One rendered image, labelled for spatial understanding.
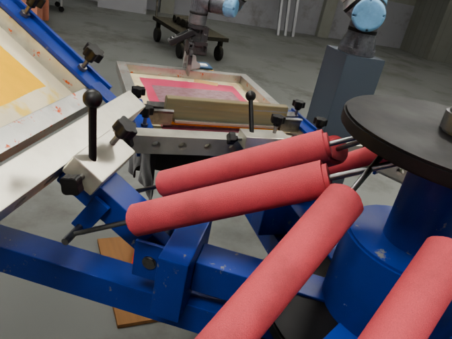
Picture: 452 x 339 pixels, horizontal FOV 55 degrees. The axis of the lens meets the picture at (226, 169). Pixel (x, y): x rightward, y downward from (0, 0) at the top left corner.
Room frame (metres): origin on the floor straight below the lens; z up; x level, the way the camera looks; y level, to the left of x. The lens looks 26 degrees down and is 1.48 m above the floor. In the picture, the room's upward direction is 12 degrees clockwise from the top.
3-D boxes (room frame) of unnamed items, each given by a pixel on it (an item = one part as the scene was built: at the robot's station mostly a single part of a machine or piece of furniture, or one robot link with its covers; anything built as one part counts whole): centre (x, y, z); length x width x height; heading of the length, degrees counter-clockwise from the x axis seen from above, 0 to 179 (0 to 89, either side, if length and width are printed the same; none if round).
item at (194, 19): (1.89, 0.24, 1.20); 0.08 x 0.08 x 0.05
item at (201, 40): (1.89, 0.23, 1.12); 0.09 x 0.08 x 0.12; 113
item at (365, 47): (1.89, -0.43, 1.25); 0.15 x 0.15 x 0.10
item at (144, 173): (1.50, 0.33, 0.74); 0.46 x 0.04 x 0.42; 23
